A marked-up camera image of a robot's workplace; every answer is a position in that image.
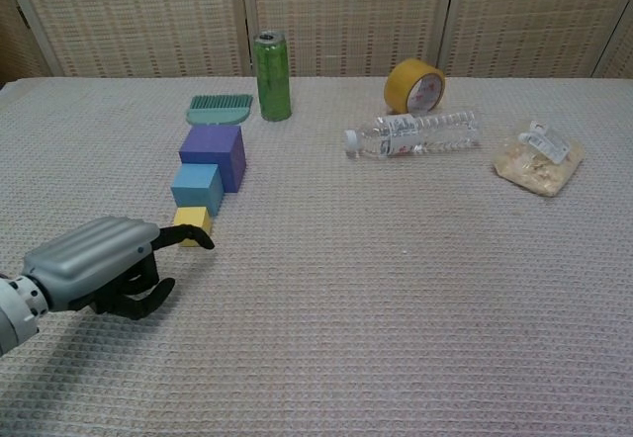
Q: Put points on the clear bag of snacks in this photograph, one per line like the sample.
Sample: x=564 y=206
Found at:
x=536 y=165

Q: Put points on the beige woven folding screen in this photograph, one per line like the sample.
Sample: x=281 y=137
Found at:
x=346 y=12

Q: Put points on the teal hand brush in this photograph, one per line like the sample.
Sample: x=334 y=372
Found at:
x=217 y=113

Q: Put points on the medium blue foam cube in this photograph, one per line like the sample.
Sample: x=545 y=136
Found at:
x=195 y=187

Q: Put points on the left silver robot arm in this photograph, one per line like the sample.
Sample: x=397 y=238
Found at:
x=17 y=313

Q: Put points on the white waffle-weave tablecloth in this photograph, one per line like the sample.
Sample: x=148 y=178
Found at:
x=395 y=308

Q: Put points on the large purple foam cube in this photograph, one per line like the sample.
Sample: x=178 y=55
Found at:
x=212 y=143

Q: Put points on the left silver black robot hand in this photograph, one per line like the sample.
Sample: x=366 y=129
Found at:
x=94 y=254

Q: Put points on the green drink can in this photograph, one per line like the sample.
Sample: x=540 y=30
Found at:
x=272 y=81

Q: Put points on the small yellow foam cube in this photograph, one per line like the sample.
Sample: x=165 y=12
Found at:
x=190 y=217

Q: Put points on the clear plastic water bottle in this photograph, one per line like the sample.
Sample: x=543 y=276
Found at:
x=415 y=134

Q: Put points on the yellow packing tape roll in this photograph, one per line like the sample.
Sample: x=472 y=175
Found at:
x=400 y=86

